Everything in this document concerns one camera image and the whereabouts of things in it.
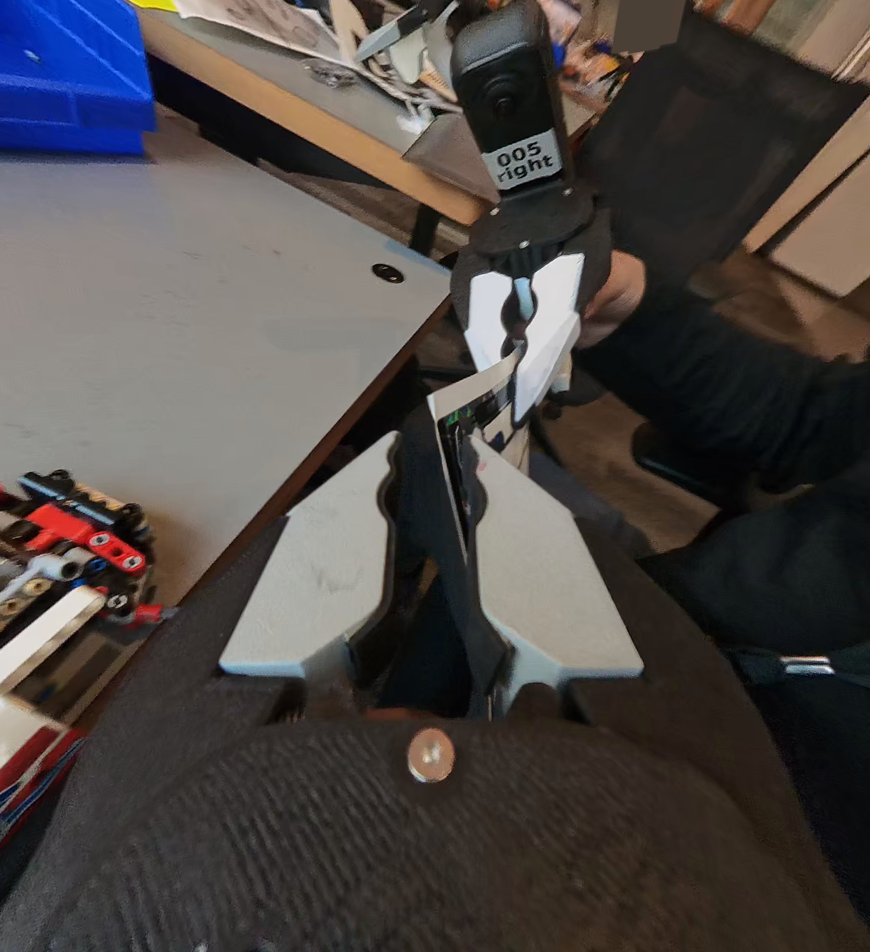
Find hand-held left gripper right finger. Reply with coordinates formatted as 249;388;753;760
467;436;646;685

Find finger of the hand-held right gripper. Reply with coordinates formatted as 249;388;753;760
463;271;529;371
511;253;586;423

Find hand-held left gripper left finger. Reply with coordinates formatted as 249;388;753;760
218;431;404;684

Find sticker sheet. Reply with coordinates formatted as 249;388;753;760
426;344;529;570

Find brick-built toy race car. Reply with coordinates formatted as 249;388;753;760
0;467;179;890

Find person's right forearm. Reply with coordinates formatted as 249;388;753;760
575;286;870;495

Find grey desk with wooden edge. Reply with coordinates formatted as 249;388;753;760
136;0;600;228

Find person's right hand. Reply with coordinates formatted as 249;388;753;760
578;253;649;351

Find black mesh office chair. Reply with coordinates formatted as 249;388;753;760
582;13;870;298

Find printed instruction papers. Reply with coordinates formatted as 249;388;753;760
173;0;376;71

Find large blue storage bin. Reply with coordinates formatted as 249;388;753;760
0;0;157;157

